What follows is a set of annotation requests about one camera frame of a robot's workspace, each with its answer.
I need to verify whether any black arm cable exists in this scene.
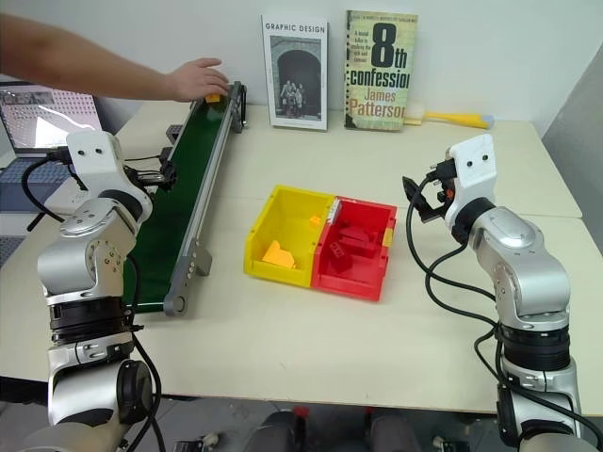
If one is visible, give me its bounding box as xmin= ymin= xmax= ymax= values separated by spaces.
xmin=21 ymin=146 xmax=164 ymax=452
xmin=405 ymin=174 xmax=511 ymax=392

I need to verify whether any grey laptop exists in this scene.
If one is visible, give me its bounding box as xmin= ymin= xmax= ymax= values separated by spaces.
xmin=0 ymin=80 xmax=103 ymax=267

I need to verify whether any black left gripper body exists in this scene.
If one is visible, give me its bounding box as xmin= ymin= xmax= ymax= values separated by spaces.
xmin=122 ymin=167 xmax=159 ymax=195

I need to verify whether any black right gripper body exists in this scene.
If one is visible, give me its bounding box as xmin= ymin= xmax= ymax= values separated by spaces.
xmin=421 ymin=158 xmax=459 ymax=222

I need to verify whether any red plastic bin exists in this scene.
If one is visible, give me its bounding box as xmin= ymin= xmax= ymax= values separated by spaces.
xmin=309 ymin=193 xmax=399 ymax=302

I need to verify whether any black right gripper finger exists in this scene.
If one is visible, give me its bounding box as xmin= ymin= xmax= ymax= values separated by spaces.
xmin=417 ymin=205 xmax=447 ymax=224
xmin=401 ymin=175 xmax=428 ymax=204

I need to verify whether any green conveyor belt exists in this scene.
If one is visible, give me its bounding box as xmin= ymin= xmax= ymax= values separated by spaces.
xmin=122 ymin=80 xmax=249 ymax=317

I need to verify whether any yellow plastic bin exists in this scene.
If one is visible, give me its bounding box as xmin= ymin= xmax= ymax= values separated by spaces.
xmin=242 ymin=184 xmax=336 ymax=290

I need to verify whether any dark rounded shape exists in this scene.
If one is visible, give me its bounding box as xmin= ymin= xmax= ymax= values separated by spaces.
xmin=243 ymin=408 xmax=308 ymax=452

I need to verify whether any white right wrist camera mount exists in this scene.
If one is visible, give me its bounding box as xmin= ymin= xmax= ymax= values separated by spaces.
xmin=446 ymin=133 xmax=499 ymax=190

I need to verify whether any yellow handled sponge brush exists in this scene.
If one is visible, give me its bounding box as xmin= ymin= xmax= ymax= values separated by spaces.
xmin=403 ymin=102 xmax=496 ymax=131

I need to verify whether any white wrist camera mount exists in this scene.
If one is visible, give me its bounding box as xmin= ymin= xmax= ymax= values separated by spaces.
xmin=64 ymin=130 xmax=124 ymax=191
xmin=446 ymin=133 xmax=499 ymax=190

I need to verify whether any person's bare hand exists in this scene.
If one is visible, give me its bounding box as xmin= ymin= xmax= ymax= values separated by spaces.
xmin=167 ymin=57 xmax=230 ymax=103

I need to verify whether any grey partition board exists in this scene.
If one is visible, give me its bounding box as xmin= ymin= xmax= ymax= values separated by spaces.
xmin=540 ymin=55 xmax=603 ymax=258

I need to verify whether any Graphic Design book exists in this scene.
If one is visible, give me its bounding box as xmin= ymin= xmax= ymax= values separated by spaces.
xmin=260 ymin=13 xmax=331 ymax=131

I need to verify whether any red house-shaped block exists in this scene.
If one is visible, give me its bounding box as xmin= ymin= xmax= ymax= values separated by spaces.
xmin=337 ymin=223 xmax=374 ymax=246

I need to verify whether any red rectangular block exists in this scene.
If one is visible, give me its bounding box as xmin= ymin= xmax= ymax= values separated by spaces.
xmin=353 ymin=234 xmax=383 ymax=260

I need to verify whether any large yellow block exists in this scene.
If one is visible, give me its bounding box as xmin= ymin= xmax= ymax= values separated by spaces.
xmin=261 ymin=239 xmax=303 ymax=272

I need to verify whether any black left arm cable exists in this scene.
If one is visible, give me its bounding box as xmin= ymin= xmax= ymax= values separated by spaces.
xmin=21 ymin=146 xmax=164 ymax=452

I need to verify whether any red wedge block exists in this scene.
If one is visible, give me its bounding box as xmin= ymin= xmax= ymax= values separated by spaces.
xmin=327 ymin=256 xmax=355 ymax=279

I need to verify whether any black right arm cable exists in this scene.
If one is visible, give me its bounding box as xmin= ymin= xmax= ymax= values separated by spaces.
xmin=405 ymin=174 xmax=511 ymax=392

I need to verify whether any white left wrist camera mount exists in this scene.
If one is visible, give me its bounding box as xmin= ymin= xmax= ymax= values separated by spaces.
xmin=64 ymin=130 xmax=124 ymax=191

